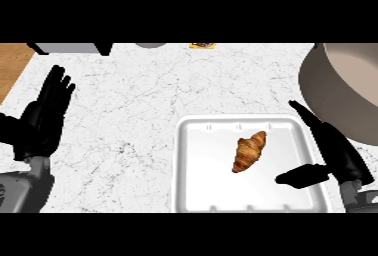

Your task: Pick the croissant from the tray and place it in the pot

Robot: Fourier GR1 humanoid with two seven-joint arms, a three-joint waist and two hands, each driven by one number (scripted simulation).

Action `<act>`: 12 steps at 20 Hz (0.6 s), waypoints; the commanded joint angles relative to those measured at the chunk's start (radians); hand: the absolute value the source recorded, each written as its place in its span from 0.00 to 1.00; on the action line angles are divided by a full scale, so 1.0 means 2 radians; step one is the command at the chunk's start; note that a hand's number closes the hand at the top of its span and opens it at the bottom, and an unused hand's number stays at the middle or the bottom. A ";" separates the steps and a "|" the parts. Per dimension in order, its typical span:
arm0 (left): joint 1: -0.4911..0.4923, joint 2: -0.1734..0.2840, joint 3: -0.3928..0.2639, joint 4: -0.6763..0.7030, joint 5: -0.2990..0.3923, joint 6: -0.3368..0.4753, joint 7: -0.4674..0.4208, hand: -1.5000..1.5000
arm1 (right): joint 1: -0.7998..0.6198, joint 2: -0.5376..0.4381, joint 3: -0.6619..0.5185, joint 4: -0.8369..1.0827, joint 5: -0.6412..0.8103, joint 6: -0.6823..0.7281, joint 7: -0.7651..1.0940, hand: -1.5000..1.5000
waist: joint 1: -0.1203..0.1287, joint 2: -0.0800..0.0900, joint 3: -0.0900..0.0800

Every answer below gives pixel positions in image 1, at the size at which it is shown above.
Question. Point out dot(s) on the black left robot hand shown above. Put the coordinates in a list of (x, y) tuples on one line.
[(45, 116)]

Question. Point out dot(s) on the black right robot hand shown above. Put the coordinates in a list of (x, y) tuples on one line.
[(334, 150)]

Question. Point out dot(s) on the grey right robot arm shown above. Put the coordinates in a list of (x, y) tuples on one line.
[(359, 198)]

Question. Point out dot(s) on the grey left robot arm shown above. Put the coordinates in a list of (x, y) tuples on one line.
[(24, 186)]

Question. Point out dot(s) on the brown croissant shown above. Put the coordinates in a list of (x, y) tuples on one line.
[(250, 151)]

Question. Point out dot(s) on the white plastic tray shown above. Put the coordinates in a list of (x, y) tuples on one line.
[(248, 163)]

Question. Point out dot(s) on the large beige pot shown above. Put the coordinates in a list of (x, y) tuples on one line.
[(344, 90)]

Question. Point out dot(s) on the grey box appliance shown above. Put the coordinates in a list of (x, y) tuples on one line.
[(68, 48)]

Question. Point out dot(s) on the grey round object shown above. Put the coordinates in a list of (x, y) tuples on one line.
[(150, 45)]

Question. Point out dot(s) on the yellow packet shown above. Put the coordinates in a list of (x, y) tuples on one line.
[(203, 45)]

